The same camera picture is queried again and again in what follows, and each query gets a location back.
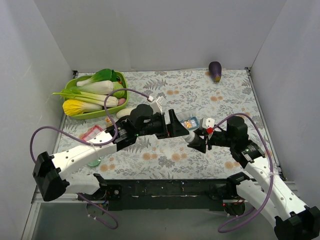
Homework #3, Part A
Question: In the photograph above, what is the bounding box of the white cap pill bottle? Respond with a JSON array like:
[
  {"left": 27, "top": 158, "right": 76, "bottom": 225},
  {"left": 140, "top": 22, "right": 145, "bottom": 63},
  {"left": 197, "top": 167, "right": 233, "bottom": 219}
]
[{"left": 182, "top": 131, "right": 201, "bottom": 145}]

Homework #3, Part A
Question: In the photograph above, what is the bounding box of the purple eggplant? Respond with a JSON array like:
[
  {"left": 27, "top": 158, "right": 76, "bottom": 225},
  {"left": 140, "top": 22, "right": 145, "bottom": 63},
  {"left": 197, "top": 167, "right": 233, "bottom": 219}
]
[{"left": 208, "top": 61, "right": 222, "bottom": 83}]

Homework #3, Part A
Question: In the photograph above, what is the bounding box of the green plastic basket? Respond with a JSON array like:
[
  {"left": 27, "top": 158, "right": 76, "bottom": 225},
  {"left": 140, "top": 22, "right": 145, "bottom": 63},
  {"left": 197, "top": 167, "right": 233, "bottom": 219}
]
[{"left": 65, "top": 71, "right": 129, "bottom": 120}]

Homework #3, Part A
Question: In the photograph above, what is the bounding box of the pink rectangular pill box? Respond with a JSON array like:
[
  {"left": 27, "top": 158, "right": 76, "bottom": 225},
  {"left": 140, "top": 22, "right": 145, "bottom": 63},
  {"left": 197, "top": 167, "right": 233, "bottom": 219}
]
[{"left": 80, "top": 125, "right": 104, "bottom": 142}]

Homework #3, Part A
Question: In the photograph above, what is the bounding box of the pink radish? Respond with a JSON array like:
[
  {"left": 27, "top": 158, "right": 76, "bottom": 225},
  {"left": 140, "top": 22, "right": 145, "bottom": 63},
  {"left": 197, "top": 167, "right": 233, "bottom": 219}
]
[{"left": 117, "top": 98, "right": 126, "bottom": 106}]

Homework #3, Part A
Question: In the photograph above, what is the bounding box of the purple cable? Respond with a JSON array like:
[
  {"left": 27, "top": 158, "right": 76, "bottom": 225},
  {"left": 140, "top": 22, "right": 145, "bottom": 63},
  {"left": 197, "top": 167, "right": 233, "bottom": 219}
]
[
  {"left": 217, "top": 112, "right": 275, "bottom": 234},
  {"left": 29, "top": 87, "right": 154, "bottom": 230}
]

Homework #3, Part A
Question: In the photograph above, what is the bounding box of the floral table mat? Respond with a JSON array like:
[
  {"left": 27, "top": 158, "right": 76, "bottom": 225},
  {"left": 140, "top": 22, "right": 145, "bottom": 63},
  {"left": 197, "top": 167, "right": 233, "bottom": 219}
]
[{"left": 49, "top": 69, "right": 281, "bottom": 180}]

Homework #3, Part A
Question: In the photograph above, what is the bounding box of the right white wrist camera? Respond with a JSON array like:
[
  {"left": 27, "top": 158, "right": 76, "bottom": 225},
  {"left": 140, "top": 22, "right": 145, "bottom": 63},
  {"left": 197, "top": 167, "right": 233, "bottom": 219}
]
[{"left": 199, "top": 117, "right": 215, "bottom": 135}]

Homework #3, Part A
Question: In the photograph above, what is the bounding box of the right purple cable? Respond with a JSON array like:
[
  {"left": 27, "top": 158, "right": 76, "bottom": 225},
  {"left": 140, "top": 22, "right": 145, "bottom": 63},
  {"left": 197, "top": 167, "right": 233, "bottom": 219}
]
[{"left": 217, "top": 112, "right": 275, "bottom": 234}]

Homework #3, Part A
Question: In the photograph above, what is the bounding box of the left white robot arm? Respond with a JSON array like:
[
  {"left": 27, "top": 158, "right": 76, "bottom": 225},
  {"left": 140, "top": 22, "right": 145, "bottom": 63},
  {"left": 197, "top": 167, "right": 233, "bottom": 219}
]
[{"left": 32, "top": 104, "right": 189, "bottom": 202}]

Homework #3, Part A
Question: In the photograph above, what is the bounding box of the white radish with leaves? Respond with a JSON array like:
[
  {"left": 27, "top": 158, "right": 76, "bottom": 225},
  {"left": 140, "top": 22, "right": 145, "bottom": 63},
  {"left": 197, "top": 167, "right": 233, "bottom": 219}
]
[{"left": 116, "top": 107, "right": 134, "bottom": 119}]

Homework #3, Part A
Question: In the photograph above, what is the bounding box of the blue rectangular pill box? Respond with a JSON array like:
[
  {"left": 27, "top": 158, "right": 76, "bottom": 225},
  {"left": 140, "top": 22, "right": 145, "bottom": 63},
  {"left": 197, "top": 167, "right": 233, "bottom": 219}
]
[{"left": 176, "top": 108, "right": 199, "bottom": 131}]

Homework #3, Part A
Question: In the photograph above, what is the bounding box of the light green cabbage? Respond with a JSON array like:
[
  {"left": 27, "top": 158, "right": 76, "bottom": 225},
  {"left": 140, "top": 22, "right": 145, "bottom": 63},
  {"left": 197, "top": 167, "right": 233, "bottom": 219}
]
[{"left": 112, "top": 81, "right": 126, "bottom": 99}]

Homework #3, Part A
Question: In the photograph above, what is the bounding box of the green round pill case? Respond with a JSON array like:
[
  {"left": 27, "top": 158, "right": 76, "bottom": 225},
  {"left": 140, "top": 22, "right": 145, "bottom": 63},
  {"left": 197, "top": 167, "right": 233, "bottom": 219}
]
[{"left": 87, "top": 158, "right": 101, "bottom": 168}]

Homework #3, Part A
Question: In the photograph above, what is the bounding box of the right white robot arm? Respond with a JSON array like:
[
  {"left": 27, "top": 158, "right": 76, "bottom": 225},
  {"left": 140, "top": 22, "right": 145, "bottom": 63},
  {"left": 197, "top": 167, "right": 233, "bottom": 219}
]
[{"left": 184, "top": 116, "right": 320, "bottom": 240}]

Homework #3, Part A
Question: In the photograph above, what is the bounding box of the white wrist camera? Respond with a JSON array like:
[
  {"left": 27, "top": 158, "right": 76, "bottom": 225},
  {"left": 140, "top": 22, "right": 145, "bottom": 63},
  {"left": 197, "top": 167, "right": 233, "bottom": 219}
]
[
  {"left": 199, "top": 117, "right": 215, "bottom": 135},
  {"left": 150, "top": 96, "right": 164, "bottom": 115}
]

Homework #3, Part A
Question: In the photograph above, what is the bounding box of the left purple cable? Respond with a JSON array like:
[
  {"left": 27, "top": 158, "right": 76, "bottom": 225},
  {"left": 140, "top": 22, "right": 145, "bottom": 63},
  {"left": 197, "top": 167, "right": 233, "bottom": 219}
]
[{"left": 29, "top": 87, "right": 154, "bottom": 230}]

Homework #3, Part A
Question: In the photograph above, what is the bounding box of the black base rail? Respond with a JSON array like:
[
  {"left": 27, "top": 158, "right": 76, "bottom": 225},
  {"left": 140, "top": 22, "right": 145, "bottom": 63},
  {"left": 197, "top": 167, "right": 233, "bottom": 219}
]
[{"left": 83, "top": 179, "right": 246, "bottom": 216}]

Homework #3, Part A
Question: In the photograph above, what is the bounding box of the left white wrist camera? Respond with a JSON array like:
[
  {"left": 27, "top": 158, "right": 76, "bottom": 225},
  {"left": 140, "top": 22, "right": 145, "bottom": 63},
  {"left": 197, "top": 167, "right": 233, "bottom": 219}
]
[{"left": 150, "top": 96, "right": 164, "bottom": 115}]

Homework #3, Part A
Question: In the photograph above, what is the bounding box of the green bok choy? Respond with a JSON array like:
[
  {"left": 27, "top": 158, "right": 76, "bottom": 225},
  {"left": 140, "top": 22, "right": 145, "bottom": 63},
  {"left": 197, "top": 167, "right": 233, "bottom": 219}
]
[{"left": 76, "top": 68, "right": 117, "bottom": 87}]

